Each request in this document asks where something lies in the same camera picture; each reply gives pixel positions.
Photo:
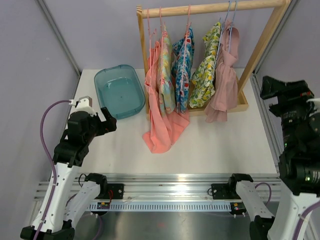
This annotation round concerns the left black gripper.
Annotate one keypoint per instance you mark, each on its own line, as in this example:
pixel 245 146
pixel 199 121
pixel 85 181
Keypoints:
pixel 110 121

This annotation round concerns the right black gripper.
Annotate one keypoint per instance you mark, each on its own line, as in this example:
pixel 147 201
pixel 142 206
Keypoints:
pixel 295 92

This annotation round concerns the dusty pink skirt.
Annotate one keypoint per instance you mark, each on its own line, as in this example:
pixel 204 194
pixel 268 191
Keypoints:
pixel 225 97

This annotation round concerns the coral pink skirt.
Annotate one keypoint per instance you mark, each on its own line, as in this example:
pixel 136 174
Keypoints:
pixel 165 129

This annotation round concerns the pastel floral skirt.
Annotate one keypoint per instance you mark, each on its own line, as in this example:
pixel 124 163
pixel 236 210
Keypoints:
pixel 166 92

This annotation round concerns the yellow lemon print skirt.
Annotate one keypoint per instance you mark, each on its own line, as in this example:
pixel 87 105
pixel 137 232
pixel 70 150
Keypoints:
pixel 204 76

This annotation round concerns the blue floral skirt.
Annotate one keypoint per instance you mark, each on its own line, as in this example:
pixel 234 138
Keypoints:
pixel 177 50

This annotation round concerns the pink wire hanger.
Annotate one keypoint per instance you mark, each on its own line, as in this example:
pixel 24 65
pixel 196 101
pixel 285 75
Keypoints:
pixel 150 35
pixel 183 69
pixel 161 32

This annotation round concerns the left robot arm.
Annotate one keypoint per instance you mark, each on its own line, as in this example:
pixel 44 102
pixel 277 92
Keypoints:
pixel 58 216

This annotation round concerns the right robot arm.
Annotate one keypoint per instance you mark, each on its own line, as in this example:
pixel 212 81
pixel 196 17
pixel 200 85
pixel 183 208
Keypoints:
pixel 299 167

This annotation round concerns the teal plastic basin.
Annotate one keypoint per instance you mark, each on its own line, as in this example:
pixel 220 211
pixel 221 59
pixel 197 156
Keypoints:
pixel 119 90

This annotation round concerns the wooden clothes rack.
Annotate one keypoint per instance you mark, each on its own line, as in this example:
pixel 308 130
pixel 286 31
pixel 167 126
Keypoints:
pixel 280 7

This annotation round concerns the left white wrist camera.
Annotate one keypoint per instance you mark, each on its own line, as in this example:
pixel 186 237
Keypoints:
pixel 83 104

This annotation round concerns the aluminium mounting rail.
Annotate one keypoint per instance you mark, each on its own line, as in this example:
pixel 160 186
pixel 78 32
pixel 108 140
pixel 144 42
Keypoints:
pixel 172 187

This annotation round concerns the white slotted cable duct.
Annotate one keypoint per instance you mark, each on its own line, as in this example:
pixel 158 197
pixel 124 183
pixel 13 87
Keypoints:
pixel 208 206

